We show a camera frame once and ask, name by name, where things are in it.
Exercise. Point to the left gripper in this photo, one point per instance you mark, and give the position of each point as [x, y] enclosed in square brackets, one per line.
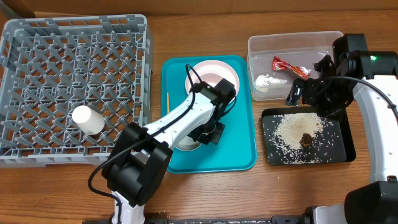
[216, 137]

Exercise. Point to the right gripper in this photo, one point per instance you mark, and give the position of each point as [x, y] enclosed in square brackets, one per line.
[310, 92]

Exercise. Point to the grey-white bowl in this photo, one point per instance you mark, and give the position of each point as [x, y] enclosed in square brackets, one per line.
[188, 144]

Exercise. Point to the red snack wrapper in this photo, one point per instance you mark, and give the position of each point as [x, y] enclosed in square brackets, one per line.
[278, 65]

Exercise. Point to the white tissue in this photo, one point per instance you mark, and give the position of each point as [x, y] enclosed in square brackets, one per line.
[266, 80]

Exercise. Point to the rice pile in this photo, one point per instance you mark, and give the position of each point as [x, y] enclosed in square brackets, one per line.
[282, 134]

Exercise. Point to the brown food scrap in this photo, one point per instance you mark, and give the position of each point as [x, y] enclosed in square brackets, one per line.
[306, 140]

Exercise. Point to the white paper cup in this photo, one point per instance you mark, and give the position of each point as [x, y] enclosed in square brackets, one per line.
[88, 120]

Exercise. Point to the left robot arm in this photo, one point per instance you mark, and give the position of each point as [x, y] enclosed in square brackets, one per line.
[137, 165]

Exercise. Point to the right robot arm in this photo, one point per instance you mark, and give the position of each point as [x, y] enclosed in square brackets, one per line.
[354, 73]

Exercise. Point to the black waste tray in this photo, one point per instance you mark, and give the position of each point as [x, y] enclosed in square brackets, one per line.
[340, 117]

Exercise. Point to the teal serving tray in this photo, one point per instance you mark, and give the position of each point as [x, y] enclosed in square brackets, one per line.
[237, 148]

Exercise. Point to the clear plastic bin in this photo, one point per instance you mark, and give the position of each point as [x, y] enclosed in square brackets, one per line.
[301, 49]

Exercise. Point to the wooden chopstick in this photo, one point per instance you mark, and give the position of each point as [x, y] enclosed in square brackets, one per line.
[168, 103]

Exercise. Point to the large white plate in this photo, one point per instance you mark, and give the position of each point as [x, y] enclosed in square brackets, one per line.
[213, 71]

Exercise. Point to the grey dish rack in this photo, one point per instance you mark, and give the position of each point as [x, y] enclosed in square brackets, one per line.
[50, 66]

